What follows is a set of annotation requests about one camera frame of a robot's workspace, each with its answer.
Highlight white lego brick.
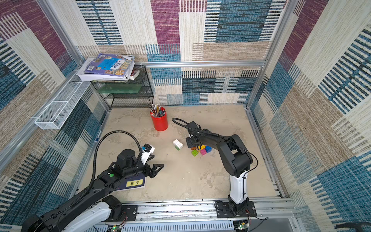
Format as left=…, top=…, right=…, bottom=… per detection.
left=173, top=139, right=184, bottom=150

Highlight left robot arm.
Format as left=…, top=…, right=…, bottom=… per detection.
left=21, top=149, right=164, bottom=232

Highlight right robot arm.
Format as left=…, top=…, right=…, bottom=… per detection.
left=185, top=121, right=253, bottom=206

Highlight lime green lego brick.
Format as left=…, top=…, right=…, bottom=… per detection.
left=191, top=149, right=199, bottom=157

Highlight blue lego brick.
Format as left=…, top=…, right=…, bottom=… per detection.
left=205, top=146, right=212, bottom=153

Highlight dark blue notebook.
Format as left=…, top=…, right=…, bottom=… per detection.
left=117, top=174, right=146, bottom=190

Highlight red pencil cup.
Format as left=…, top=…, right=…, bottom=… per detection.
left=150, top=107, right=169, bottom=131

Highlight pencils in cup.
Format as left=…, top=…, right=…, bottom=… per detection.
left=150, top=104, right=166, bottom=118

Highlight green tray on shelf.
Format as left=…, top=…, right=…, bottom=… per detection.
left=98, top=84, right=142, bottom=94

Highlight stack of books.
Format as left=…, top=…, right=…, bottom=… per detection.
left=77, top=53, right=140, bottom=83

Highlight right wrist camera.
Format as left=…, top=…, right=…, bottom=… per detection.
left=187, top=130, right=194, bottom=138

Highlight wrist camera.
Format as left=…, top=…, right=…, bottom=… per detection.
left=141, top=144, right=155, bottom=164
left=187, top=130, right=194, bottom=138

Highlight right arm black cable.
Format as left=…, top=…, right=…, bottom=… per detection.
left=171, top=117, right=259, bottom=180

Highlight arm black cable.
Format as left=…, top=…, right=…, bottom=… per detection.
left=171, top=117, right=259, bottom=180
left=69, top=130, right=143, bottom=209

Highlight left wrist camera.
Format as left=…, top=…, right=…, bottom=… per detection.
left=141, top=144, right=155, bottom=164

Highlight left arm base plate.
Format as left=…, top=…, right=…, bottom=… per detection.
left=110, top=205, right=138, bottom=222

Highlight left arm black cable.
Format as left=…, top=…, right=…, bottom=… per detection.
left=69, top=130, right=143, bottom=209

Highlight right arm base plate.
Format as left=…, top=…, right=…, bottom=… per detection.
left=214, top=201, right=257, bottom=218

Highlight black wire shelf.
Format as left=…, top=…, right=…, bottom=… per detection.
left=91, top=65, right=154, bottom=109

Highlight white wire basket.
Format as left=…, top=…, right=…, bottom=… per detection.
left=35, top=81, right=90, bottom=130

